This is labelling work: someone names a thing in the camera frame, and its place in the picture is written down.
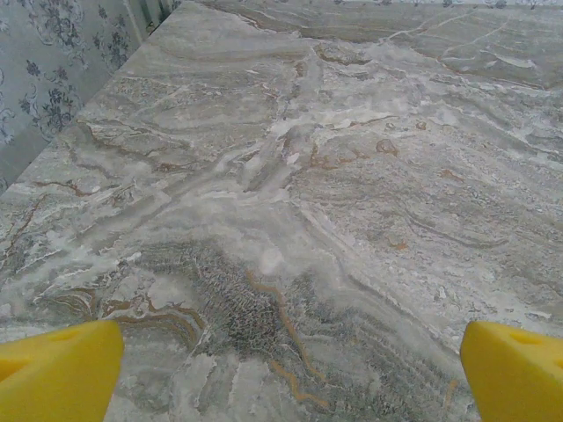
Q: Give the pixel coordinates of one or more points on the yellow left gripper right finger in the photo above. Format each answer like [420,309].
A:
[514,378]

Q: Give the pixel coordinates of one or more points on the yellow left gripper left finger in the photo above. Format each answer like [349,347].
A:
[57,373]

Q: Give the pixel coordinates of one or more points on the aluminium frame post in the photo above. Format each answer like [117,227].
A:
[149,17]

